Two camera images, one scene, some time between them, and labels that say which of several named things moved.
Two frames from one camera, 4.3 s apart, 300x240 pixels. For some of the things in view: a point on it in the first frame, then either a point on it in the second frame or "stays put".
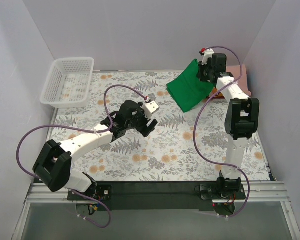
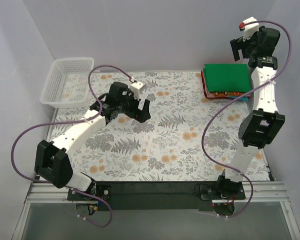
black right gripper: [202, 74] → [241, 45]
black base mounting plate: [155, 196] stays put
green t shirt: [187, 89] → [227, 77]
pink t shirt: [235, 71] → [220, 94]
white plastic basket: [68, 83] stays put
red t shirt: [218, 95] → [207, 94]
